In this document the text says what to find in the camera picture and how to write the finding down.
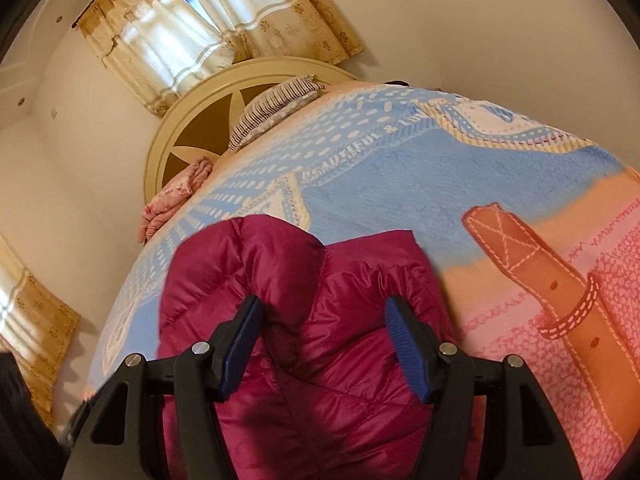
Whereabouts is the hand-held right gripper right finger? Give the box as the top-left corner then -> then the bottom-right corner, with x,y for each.
384,295 -> 583,480

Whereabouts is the blue and pink printed blanket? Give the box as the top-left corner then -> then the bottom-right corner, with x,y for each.
85,80 -> 640,480

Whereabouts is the beige patterned window curtain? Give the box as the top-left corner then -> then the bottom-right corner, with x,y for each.
77,0 -> 366,118
0,232 -> 82,428

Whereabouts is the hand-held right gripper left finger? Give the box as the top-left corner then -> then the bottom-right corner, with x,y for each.
60,295 -> 264,480

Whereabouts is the striped pillow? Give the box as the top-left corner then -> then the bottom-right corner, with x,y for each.
229,75 -> 327,152

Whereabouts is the pink floral folded cloth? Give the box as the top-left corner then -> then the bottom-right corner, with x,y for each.
140,156 -> 215,243

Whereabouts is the cream wooden headboard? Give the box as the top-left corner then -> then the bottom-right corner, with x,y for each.
144,57 -> 361,203

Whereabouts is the magenta quilted puffer jacket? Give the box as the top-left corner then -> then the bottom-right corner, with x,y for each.
157,214 -> 488,480

